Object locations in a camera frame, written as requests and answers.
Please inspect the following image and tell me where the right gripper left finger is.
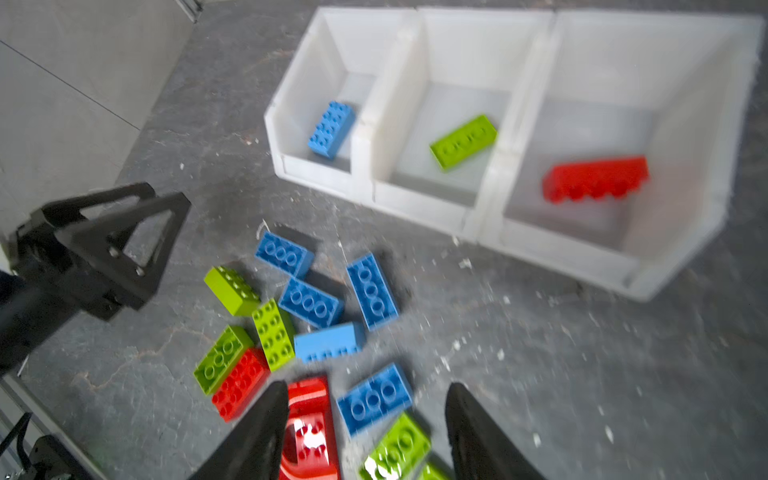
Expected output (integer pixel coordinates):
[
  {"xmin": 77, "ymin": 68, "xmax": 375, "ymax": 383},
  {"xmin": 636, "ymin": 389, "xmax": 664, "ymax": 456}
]
[{"xmin": 190, "ymin": 381, "xmax": 289, "ymax": 480}]

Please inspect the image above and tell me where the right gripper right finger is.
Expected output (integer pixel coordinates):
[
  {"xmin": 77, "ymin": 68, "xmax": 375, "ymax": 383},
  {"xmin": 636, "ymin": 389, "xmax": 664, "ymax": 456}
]
[{"xmin": 445, "ymin": 382, "xmax": 545, "ymax": 480}]

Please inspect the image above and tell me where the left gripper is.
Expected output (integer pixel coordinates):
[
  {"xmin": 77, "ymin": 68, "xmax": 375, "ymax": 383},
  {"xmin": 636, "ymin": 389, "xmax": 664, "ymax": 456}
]
[{"xmin": 1, "ymin": 182, "xmax": 191, "ymax": 372}]

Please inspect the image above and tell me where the green lego brick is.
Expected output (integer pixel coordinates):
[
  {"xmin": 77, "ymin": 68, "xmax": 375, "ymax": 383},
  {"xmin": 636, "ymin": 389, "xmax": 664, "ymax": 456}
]
[
  {"xmin": 252, "ymin": 299, "xmax": 296, "ymax": 372},
  {"xmin": 417, "ymin": 461, "xmax": 450, "ymax": 480},
  {"xmin": 193, "ymin": 326, "xmax": 254, "ymax": 396},
  {"xmin": 430, "ymin": 115, "xmax": 497, "ymax": 171},
  {"xmin": 204, "ymin": 266, "xmax": 260, "ymax": 317}
]

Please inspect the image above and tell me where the blue lego brick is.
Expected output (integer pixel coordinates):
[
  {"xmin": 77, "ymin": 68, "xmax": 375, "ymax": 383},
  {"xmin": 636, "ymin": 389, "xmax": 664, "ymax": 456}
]
[
  {"xmin": 254, "ymin": 232, "xmax": 314, "ymax": 280},
  {"xmin": 308, "ymin": 101, "xmax": 356, "ymax": 160},
  {"xmin": 346, "ymin": 252, "xmax": 399, "ymax": 331},
  {"xmin": 294, "ymin": 322, "xmax": 366, "ymax": 363},
  {"xmin": 278, "ymin": 277, "xmax": 344, "ymax": 329}
]

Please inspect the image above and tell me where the red lego brick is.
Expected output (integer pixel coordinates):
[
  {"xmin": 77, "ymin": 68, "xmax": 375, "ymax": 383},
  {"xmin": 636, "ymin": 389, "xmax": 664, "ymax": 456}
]
[
  {"xmin": 541, "ymin": 157, "xmax": 650, "ymax": 204},
  {"xmin": 212, "ymin": 347, "xmax": 271, "ymax": 422}
]

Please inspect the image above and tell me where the white three-compartment bin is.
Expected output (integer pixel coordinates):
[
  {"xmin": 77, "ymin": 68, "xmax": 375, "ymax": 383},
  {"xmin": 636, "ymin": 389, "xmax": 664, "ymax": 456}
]
[{"xmin": 265, "ymin": 7, "xmax": 766, "ymax": 301}]

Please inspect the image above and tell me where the red arch lego piece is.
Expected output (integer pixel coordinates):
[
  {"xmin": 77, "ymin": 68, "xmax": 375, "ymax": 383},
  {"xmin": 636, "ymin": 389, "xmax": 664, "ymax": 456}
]
[{"xmin": 279, "ymin": 375, "xmax": 341, "ymax": 479}]

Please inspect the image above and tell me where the green lego brick centre underside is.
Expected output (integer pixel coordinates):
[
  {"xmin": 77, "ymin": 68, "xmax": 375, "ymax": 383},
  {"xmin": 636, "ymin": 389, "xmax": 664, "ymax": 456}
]
[{"xmin": 358, "ymin": 412, "xmax": 431, "ymax": 480}]

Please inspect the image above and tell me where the blue lego brick underside up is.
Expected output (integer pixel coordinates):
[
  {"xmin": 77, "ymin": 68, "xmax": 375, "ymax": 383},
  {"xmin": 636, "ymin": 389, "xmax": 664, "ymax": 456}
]
[{"xmin": 336, "ymin": 363, "xmax": 413, "ymax": 437}]

